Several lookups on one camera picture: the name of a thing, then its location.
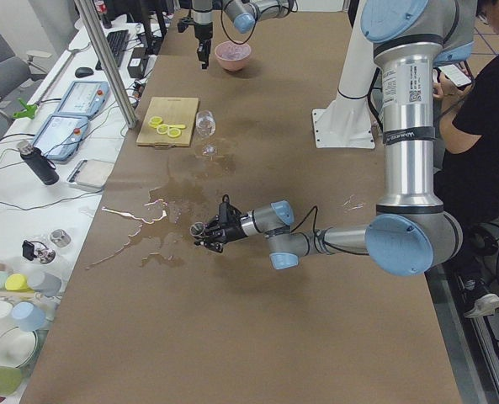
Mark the black water bottle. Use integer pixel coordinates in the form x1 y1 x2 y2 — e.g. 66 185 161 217
17 141 59 185

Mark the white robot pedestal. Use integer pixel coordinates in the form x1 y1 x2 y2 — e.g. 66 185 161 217
311 0 377 150

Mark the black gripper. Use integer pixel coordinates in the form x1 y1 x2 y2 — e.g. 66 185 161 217
193 11 213 70
194 201 252 253

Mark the light blue cup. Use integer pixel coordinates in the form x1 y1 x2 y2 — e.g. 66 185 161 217
11 301 46 332

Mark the clear wine glass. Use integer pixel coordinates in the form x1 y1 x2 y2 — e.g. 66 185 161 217
195 110 217 157

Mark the bamboo cutting board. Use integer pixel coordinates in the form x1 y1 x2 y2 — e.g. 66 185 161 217
136 97 199 147

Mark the black computer mouse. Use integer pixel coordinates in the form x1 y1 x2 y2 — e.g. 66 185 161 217
74 66 95 78

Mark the yellow cup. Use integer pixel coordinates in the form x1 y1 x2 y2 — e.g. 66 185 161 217
4 273 32 293

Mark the person in black shirt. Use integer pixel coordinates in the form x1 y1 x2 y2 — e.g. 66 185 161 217
433 1 499 318

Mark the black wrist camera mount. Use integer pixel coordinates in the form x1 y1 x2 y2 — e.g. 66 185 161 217
177 16 194 33

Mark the far lemon slice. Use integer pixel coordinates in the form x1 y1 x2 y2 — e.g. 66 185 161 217
148 116 163 128

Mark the lower teach pendant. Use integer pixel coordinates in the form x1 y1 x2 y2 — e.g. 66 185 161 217
32 114 89 162

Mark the steel jigger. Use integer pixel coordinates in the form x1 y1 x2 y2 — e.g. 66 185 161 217
189 222 205 238

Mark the teach pendant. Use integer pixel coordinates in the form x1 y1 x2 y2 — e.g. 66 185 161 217
56 80 109 119
32 114 89 162

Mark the lemon slice near handle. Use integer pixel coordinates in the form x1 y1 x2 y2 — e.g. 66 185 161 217
167 128 182 139

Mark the pink bowl of ice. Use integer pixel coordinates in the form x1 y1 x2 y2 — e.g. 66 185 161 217
214 41 252 72

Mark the black keyboard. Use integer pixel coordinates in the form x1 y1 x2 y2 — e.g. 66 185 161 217
106 29 130 67

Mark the green clamp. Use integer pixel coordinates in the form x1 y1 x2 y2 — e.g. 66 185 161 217
13 98 38 120

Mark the upper teach pendant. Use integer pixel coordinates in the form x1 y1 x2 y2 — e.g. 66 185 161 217
56 80 109 119

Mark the aluminium frame post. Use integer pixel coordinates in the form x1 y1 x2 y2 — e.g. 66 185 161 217
75 0 137 129

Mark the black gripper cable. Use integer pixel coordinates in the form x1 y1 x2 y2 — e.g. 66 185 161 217
290 205 338 253

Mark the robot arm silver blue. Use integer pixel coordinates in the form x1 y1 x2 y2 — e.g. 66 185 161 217
190 1 477 276
185 0 296 70

